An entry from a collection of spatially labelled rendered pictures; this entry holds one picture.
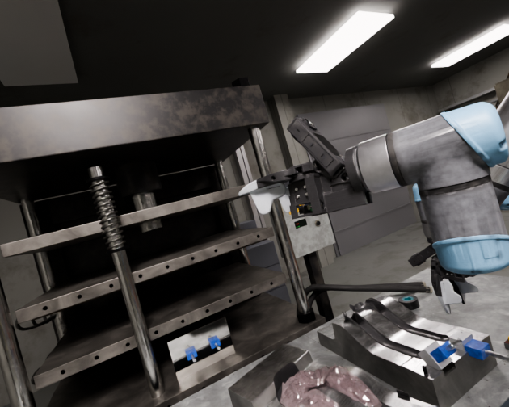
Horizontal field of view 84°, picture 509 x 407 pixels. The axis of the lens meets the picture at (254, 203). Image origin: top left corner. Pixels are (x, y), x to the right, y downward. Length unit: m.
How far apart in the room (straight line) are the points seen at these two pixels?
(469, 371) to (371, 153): 0.77
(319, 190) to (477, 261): 0.21
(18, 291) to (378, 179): 4.36
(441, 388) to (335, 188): 0.66
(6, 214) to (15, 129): 3.23
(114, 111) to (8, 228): 3.35
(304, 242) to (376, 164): 1.29
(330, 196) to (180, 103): 1.04
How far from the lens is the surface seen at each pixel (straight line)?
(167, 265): 1.37
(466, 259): 0.41
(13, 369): 1.38
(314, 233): 1.69
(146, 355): 1.37
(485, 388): 1.07
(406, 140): 0.40
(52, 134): 1.32
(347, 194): 0.43
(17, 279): 4.50
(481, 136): 0.39
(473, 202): 0.40
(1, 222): 4.54
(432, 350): 0.97
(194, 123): 1.35
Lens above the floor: 1.43
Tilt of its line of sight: level
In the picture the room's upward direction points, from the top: 16 degrees counter-clockwise
